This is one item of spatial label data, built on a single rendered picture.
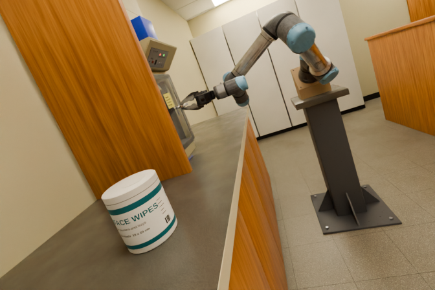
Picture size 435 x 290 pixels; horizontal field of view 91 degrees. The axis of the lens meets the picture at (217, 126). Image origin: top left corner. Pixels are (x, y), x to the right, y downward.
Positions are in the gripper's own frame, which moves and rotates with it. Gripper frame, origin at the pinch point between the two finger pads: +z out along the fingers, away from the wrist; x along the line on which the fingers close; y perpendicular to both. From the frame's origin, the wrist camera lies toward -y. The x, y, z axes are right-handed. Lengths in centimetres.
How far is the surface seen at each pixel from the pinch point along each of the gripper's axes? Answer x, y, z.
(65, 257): -26, -66, 24
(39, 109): 21, -31, 49
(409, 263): -120, 1, -85
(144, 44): 28.9, -21.3, -2.8
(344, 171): -84, 43, -77
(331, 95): -27, 37, -81
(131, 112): 5.5, -29.3, 10.5
